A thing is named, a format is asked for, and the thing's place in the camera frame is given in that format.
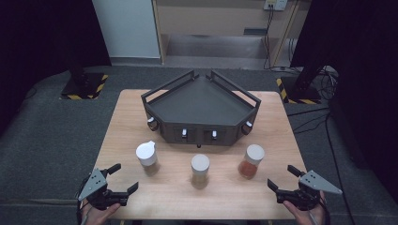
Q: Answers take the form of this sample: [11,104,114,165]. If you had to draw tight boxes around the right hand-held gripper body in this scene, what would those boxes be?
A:
[275,170,343,211]

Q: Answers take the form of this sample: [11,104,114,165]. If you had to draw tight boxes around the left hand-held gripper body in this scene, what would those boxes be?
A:
[77,168,130,211]

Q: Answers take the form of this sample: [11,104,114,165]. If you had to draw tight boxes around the glass jar of orange-red spice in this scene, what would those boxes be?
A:
[237,143,266,180]

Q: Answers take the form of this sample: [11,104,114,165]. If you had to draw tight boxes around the glass jar of tan spice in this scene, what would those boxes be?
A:
[191,153,211,190]

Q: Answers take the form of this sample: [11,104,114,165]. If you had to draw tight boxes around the black corner rack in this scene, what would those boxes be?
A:
[140,69,262,148]

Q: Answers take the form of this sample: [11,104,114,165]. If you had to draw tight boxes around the person's left hand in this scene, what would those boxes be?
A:
[80,202,121,225]

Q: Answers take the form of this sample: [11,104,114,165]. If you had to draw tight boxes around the person's right hand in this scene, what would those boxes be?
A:
[283,190,328,225]

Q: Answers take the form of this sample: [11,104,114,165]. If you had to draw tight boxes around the black stand with striped base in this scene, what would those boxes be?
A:
[276,55,323,105]
[60,46,109,101]

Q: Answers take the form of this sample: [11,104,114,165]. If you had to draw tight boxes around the dark curtain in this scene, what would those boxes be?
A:
[0,0,111,135]
[290,0,398,176]

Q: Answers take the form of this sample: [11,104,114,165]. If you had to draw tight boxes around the white panel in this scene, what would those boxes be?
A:
[92,0,161,59]

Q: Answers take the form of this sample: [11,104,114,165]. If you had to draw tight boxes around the beige cabinet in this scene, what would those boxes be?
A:
[152,0,311,68]

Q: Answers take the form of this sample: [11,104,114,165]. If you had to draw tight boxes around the long black floor cable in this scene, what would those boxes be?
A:
[324,112,357,225]

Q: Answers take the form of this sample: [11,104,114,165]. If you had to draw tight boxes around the tangle of black cables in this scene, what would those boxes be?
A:
[313,66,340,101]

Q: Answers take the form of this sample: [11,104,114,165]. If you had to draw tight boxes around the black outlet cable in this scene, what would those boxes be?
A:
[263,8,275,70]

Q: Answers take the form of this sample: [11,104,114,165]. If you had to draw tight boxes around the white wall outlet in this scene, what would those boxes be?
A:
[264,0,288,11]

